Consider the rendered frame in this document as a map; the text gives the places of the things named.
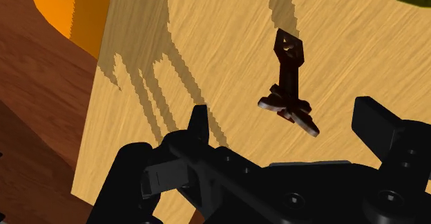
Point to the dark brown key-shaped tool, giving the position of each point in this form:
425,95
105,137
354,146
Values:
289,76

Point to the orange round thing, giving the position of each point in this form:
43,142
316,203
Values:
54,1

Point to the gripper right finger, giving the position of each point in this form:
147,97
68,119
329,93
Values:
377,122

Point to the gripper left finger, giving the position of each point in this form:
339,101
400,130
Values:
134,183

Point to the light wooden table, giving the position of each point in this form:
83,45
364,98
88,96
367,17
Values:
235,48

